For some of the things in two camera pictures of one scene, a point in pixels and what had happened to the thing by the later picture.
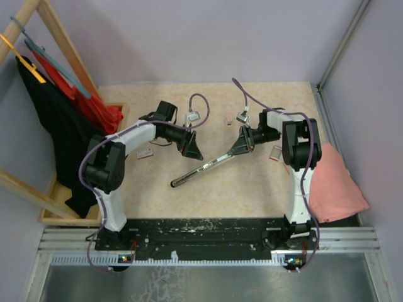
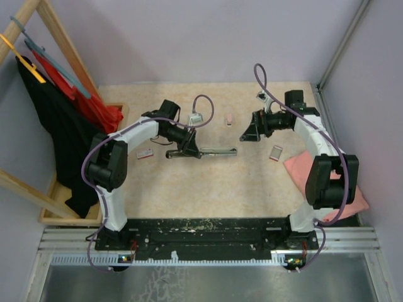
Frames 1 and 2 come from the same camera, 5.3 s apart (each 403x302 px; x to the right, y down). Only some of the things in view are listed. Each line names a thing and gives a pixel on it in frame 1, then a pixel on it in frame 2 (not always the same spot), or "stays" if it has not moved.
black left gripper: x=187 y=145 stays
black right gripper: x=245 y=143 → x=259 y=123
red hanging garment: x=107 y=117 stays
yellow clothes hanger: x=31 y=67 stays
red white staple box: x=145 y=153 stays
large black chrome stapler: x=204 y=167 → x=218 y=151
